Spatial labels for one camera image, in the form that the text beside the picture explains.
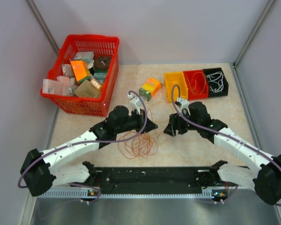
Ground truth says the orange box in basket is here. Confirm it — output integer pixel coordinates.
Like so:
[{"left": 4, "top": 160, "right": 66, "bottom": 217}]
[{"left": 70, "top": 60, "right": 91, "bottom": 83}]

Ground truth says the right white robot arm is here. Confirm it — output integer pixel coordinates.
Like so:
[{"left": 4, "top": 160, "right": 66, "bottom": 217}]
[{"left": 164, "top": 97, "right": 281, "bottom": 205}]

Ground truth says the teal white box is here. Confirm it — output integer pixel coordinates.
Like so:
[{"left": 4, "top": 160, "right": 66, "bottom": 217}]
[{"left": 74, "top": 51, "right": 94, "bottom": 62}]

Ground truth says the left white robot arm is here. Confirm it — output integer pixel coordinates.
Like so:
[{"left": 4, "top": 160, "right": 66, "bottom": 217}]
[{"left": 20, "top": 105, "right": 158, "bottom": 197}]

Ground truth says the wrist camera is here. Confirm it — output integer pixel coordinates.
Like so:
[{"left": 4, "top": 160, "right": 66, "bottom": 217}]
[
  {"left": 175, "top": 97, "right": 190, "bottom": 115},
  {"left": 127, "top": 93, "right": 143, "bottom": 115}
]

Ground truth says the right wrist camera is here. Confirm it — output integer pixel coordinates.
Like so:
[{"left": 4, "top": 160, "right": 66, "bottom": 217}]
[{"left": 175, "top": 97, "right": 190, "bottom": 115}]

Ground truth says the orange thin cable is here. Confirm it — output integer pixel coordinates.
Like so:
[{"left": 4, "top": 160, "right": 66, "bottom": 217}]
[{"left": 117, "top": 107, "right": 159, "bottom": 160}]

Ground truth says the orange green sponge pack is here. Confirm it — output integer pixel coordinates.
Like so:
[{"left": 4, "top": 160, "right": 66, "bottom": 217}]
[{"left": 139, "top": 77, "right": 163, "bottom": 101}]

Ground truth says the red plastic bin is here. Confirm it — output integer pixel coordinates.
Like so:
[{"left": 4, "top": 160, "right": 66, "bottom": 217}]
[{"left": 183, "top": 70, "right": 208, "bottom": 100}]

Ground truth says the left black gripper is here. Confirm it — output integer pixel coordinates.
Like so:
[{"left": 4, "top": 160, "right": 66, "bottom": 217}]
[{"left": 116, "top": 109, "right": 158, "bottom": 135}]

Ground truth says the brown round tape roll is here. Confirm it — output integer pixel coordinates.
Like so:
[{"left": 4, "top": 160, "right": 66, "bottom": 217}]
[{"left": 93, "top": 56, "right": 111, "bottom": 71}]

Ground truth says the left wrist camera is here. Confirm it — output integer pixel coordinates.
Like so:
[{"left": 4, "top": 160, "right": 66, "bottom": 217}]
[{"left": 127, "top": 93, "right": 143, "bottom": 115}]

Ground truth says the grey cable duct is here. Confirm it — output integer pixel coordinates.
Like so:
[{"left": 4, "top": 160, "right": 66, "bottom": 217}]
[{"left": 38, "top": 188, "right": 225, "bottom": 200}]

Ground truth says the brown cardboard box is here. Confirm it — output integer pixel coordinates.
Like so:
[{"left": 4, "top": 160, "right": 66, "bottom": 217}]
[{"left": 74, "top": 80, "right": 102, "bottom": 98}]

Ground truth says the pink clear box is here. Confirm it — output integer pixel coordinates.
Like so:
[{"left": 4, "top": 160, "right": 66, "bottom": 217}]
[{"left": 42, "top": 79, "right": 73, "bottom": 96}]

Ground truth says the red plastic shopping basket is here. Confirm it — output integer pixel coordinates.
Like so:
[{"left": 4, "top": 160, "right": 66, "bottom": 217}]
[{"left": 40, "top": 34, "right": 120, "bottom": 117}]

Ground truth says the yellow plastic bin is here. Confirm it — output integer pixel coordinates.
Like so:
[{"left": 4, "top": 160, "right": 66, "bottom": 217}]
[{"left": 164, "top": 71, "right": 188, "bottom": 103}]

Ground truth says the black plastic bin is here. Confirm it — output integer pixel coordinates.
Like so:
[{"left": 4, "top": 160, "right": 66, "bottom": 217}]
[{"left": 203, "top": 67, "right": 229, "bottom": 98}]

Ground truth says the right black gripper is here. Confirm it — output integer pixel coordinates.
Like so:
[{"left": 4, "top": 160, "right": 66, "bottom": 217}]
[{"left": 164, "top": 109, "right": 200, "bottom": 136}]

